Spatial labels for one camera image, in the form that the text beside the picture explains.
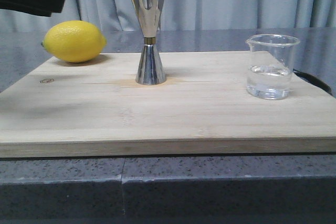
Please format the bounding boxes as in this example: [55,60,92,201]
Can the steel double jigger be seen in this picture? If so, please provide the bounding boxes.
[132,0,166,86]

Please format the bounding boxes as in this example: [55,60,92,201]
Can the wooden cutting board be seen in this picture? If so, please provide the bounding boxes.
[1,51,335,158]

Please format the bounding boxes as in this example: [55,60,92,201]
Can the yellow lemon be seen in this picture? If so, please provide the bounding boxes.
[41,20,107,63]

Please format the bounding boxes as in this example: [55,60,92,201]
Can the grey curtain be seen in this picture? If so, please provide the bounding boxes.
[1,0,335,32]

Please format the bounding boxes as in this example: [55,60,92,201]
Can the clear glass beaker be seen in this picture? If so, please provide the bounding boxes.
[246,34,300,100]

